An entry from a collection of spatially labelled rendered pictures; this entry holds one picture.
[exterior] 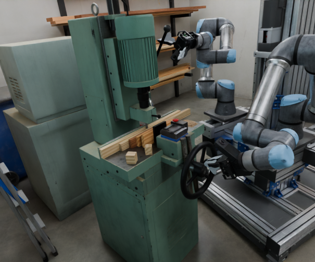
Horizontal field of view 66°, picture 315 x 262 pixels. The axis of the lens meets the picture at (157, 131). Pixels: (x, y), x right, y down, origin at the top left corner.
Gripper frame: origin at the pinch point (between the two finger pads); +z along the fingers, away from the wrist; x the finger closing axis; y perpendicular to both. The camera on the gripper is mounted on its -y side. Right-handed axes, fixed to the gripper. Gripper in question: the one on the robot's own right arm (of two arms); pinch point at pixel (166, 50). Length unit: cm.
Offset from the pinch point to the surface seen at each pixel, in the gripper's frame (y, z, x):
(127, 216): -74, 35, 44
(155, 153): -30, 23, 33
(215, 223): -103, -31, 86
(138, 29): 9.4, 17.2, -6.4
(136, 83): -11.0, 19.7, 5.1
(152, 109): -23.2, 11.7, 14.2
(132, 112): -31.7, 15.8, 6.6
